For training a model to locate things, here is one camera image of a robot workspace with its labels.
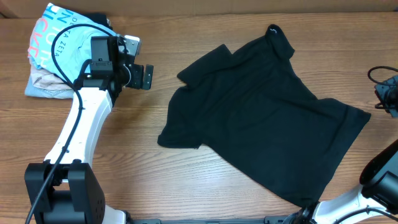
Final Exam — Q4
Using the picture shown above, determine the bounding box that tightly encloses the black t-shirt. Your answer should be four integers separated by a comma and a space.
158, 24, 371, 207

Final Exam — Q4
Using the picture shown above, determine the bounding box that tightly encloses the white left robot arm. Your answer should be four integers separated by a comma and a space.
24, 35, 154, 224

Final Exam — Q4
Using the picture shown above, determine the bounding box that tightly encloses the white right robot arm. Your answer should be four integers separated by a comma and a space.
281, 141, 397, 224

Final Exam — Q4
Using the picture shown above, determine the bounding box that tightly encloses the black folded garment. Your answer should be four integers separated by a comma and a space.
83, 12, 113, 30

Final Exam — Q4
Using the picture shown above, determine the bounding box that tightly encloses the grey-blue folded garment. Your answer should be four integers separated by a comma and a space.
24, 77, 74, 99

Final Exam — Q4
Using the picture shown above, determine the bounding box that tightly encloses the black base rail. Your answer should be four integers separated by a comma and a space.
126, 214, 295, 224

